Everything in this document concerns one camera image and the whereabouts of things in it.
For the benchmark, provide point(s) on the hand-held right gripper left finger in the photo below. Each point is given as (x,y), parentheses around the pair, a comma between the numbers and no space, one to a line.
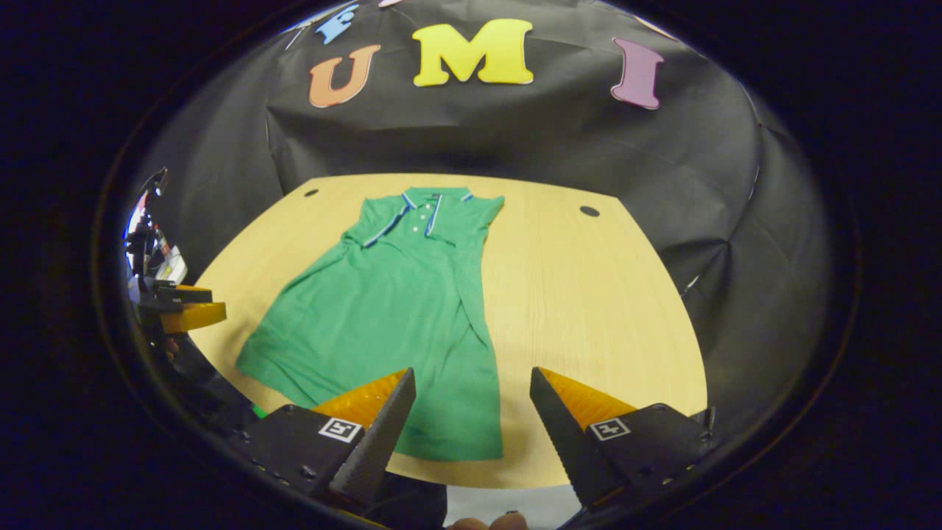
(383,442)

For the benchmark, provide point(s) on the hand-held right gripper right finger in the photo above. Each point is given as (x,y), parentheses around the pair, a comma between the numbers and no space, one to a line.
(567,449)

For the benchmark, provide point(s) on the green T-shirt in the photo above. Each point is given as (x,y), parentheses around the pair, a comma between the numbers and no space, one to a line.
(383,309)

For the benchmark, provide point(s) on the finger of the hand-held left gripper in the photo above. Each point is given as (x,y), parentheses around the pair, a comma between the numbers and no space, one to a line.
(195,316)
(180,294)

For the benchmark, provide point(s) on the lit computer monitor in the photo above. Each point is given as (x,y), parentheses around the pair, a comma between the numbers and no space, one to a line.
(135,215)

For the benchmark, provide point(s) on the person's dark clothing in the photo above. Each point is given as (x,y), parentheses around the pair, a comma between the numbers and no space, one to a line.
(412,508)

